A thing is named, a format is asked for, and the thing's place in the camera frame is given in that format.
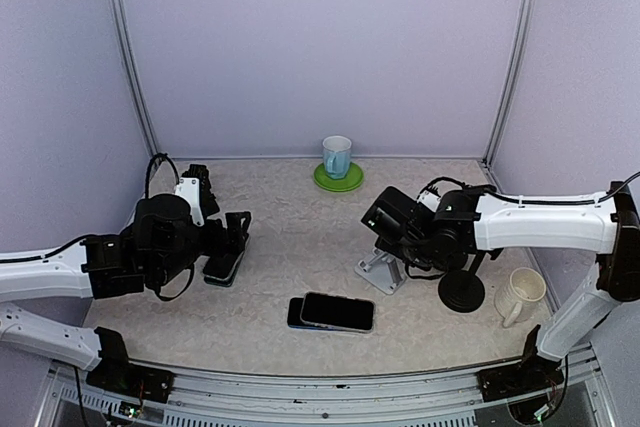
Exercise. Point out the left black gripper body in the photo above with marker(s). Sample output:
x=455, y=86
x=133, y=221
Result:
x=216, y=244

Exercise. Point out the white folding phone stand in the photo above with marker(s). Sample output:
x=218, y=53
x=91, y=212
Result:
x=381, y=269

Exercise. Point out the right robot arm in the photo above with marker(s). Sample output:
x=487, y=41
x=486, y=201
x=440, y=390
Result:
x=454, y=231

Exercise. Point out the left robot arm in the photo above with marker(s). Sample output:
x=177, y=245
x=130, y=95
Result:
x=163, y=240

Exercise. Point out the left top black phone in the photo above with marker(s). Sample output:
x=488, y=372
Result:
x=223, y=260

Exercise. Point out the black phone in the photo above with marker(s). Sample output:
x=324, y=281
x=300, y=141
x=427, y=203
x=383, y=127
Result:
x=223, y=260
x=337, y=312

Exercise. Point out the left bottom teal phone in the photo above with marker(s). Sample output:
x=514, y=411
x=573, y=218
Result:
x=220, y=269

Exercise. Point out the centre bottom blue phone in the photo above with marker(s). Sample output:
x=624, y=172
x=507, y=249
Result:
x=293, y=316

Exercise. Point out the centre top black phone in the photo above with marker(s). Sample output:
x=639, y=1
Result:
x=337, y=312

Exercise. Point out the front black pole stand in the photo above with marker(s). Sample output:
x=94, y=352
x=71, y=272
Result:
x=463, y=291

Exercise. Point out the light blue mug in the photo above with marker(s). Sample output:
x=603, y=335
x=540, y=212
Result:
x=336, y=156

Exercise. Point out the green saucer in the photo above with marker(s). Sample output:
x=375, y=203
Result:
x=351, y=181

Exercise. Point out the cream ceramic mug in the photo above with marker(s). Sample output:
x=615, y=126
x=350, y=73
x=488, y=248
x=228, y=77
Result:
x=518, y=297

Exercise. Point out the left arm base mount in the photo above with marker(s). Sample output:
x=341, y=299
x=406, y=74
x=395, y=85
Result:
x=116, y=373

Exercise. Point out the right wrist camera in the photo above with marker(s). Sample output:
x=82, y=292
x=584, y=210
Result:
x=429, y=197

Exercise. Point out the left aluminium corner post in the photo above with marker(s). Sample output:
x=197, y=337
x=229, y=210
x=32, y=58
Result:
x=126, y=51

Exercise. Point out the aluminium corner post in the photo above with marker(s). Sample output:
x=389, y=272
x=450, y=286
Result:
x=126, y=51
x=524, y=18

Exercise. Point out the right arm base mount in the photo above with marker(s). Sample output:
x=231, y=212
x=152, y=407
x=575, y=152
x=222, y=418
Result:
x=530, y=374

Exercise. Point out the front aluminium rail frame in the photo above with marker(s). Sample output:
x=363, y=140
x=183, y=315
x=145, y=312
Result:
x=445, y=397

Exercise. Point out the right aluminium corner post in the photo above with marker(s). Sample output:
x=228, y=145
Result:
x=524, y=18

